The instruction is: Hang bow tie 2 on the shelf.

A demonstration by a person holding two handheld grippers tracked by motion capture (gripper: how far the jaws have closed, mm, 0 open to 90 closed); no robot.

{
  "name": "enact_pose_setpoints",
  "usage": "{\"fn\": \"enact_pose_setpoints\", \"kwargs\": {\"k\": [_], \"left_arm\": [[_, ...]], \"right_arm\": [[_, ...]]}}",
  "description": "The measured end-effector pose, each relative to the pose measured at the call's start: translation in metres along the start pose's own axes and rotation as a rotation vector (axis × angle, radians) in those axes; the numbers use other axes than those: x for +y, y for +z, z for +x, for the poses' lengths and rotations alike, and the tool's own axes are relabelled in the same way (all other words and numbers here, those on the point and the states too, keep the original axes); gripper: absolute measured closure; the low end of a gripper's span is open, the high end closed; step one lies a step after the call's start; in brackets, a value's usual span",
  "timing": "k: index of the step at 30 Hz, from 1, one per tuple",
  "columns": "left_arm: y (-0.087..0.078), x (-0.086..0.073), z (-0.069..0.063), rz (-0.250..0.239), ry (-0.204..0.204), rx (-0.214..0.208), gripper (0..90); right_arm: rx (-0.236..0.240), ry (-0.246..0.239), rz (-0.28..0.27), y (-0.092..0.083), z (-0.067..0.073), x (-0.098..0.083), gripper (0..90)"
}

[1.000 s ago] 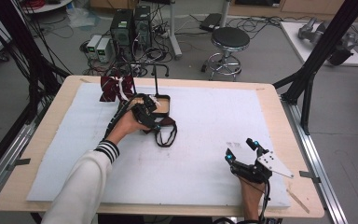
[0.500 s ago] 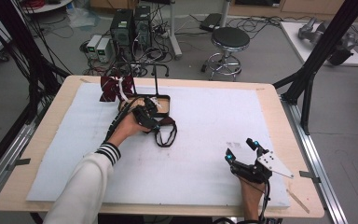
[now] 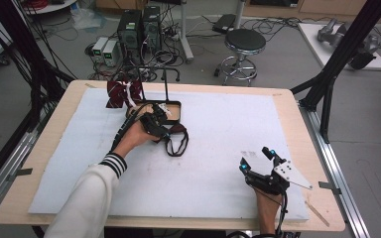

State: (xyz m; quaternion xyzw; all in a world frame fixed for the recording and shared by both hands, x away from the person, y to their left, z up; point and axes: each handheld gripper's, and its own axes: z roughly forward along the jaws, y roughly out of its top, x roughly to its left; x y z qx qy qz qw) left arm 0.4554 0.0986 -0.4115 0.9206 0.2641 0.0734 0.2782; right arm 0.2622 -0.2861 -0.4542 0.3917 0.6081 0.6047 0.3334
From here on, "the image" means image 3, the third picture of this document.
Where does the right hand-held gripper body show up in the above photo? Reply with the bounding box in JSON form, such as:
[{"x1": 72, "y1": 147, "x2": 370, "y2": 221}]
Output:
[{"x1": 244, "y1": 157, "x2": 315, "y2": 196}]

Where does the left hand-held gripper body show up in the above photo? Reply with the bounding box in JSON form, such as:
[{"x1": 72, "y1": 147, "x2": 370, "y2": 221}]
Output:
[{"x1": 139, "y1": 102, "x2": 174, "y2": 140}]

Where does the black hanger stand with tray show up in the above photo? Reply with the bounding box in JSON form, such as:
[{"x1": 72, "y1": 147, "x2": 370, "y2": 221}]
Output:
[{"x1": 125, "y1": 64, "x2": 184, "y2": 126}]

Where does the dark red striped bow tie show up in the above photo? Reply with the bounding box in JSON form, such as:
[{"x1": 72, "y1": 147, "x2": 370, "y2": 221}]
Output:
[{"x1": 105, "y1": 78, "x2": 190, "y2": 158}]

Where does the person's left hand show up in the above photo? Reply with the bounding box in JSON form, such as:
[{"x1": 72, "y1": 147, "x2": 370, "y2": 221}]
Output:
[{"x1": 113, "y1": 119, "x2": 162, "y2": 159}]

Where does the person's right hand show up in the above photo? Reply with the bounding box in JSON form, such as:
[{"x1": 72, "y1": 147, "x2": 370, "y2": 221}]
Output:
[{"x1": 254, "y1": 190, "x2": 284, "y2": 236}]

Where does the white foam mat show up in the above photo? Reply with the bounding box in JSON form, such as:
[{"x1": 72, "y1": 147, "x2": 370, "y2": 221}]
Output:
[{"x1": 27, "y1": 86, "x2": 311, "y2": 223}]

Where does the thin wooden stick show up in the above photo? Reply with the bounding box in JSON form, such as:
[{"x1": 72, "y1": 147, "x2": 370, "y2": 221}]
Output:
[{"x1": 304, "y1": 200, "x2": 331, "y2": 228}]

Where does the white power supply unit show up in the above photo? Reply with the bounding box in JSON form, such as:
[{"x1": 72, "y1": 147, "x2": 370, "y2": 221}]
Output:
[
  {"x1": 91, "y1": 36, "x2": 110, "y2": 64},
  {"x1": 101, "y1": 39, "x2": 120, "y2": 67}
]

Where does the white table leg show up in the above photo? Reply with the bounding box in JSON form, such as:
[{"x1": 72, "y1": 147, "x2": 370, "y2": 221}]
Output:
[{"x1": 178, "y1": 0, "x2": 195, "y2": 64}]

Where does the black computer tower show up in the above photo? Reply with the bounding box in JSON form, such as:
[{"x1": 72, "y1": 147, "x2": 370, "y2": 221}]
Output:
[
  {"x1": 141, "y1": 5, "x2": 163, "y2": 55},
  {"x1": 116, "y1": 8, "x2": 144, "y2": 60}
]

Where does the black round stool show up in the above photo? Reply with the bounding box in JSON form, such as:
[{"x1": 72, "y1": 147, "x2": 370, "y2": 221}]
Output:
[{"x1": 213, "y1": 28, "x2": 268, "y2": 88}]

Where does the flat black box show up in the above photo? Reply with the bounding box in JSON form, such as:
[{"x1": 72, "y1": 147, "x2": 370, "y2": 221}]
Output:
[{"x1": 211, "y1": 13, "x2": 237, "y2": 35}]

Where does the white floor board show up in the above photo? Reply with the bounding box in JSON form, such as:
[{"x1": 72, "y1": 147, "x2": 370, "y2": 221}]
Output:
[{"x1": 297, "y1": 22, "x2": 381, "y2": 71}]

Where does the clear plastic bag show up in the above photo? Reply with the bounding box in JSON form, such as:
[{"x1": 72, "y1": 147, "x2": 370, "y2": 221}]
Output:
[{"x1": 70, "y1": 7, "x2": 108, "y2": 32}]

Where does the left hand-held gripper cable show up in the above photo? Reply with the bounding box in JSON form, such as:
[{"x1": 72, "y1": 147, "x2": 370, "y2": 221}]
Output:
[{"x1": 109, "y1": 101, "x2": 157, "y2": 153}]

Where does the hand-held gripper cable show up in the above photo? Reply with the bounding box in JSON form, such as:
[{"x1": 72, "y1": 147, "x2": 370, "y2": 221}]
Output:
[
  {"x1": 109, "y1": 101, "x2": 157, "y2": 153},
  {"x1": 276, "y1": 191, "x2": 290, "y2": 238}
]

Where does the right hand-held gripper cable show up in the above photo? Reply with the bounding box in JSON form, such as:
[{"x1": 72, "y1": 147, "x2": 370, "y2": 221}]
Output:
[{"x1": 276, "y1": 191, "x2": 290, "y2": 238}]

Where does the tangle of floor cables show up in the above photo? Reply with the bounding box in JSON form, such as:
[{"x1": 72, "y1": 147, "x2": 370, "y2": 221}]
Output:
[{"x1": 84, "y1": 29, "x2": 192, "y2": 83}]

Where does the grey metal bracket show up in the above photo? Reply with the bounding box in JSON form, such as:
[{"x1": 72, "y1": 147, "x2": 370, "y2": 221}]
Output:
[
  {"x1": 7, "y1": 168, "x2": 34, "y2": 182},
  {"x1": 317, "y1": 180, "x2": 342, "y2": 196}
]

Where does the aluminium rail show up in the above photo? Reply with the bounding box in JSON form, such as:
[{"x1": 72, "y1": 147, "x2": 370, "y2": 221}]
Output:
[
  {"x1": 0, "y1": 127, "x2": 41, "y2": 217},
  {"x1": 298, "y1": 100, "x2": 372, "y2": 238}
]

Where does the black metal frame post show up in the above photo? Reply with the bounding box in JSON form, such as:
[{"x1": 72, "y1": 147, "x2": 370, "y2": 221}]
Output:
[
  {"x1": 290, "y1": 0, "x2": 381, "y2": 145},
  {"x1": 0, "y1": 0, "x2": 77, "y2": 133}
]

